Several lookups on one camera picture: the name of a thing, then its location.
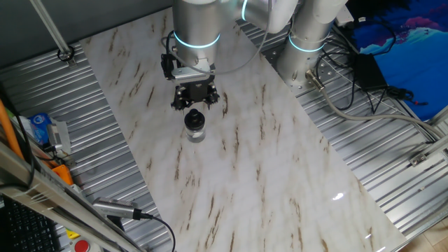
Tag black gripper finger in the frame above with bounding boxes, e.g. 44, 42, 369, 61
204, 83, 221, 109
170, 87, 192, 111

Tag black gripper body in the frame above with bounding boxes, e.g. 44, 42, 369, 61
176, 80, 216, 102

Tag black knobbed jar lid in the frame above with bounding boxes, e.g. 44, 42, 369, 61
183, 108, 206, 131

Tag white marble pattern board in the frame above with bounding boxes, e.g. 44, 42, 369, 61
79, 3, 409, 252

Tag orange plastic block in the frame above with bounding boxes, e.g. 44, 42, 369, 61
51, 164, 74, 186

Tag blue tissue pack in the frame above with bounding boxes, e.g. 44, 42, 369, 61
27, 112, 53, 146

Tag slanted aluminium pole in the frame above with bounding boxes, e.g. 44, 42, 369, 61
29, 0, 76, 67

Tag black power adapter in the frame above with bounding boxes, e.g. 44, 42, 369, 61
351, 52, 389, 92

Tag orange tube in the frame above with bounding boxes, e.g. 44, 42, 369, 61
0, 99, 25, 160

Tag red emergency button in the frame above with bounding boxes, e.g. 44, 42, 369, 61
73, 239, 91, 252

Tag black keyboard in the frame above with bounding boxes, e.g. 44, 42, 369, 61
0, 195, 62, 252

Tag blue printed poster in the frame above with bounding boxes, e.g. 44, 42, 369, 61
349, 0, 448, 122

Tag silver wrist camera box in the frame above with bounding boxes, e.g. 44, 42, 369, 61
160, 52, 216, 85

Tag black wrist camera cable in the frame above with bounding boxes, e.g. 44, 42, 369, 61
164, 30, 175, 55

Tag metal cable connector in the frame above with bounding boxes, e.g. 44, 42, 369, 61
304, 69, 326, 92

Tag silver finned camera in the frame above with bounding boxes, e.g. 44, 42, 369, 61
91, 196, 139, 221

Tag small silver camera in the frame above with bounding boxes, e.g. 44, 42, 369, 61
46, 120, 72, 158

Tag black cable ring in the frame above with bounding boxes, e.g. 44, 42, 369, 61
57, 45, 75, 63

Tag thick grey robot cable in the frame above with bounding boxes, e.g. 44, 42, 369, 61
320, 87, 445, 141

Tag black hanging cable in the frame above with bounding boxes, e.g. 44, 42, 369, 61
0, 82, 36, 186

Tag aluminium frame beam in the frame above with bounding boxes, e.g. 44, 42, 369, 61
0, 141, 148, 252

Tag black adapter cable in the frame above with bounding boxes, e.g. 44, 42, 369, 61
384, 85, 428, 106

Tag aluminium rail with bracket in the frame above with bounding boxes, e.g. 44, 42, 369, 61
408, 132, 448, 167

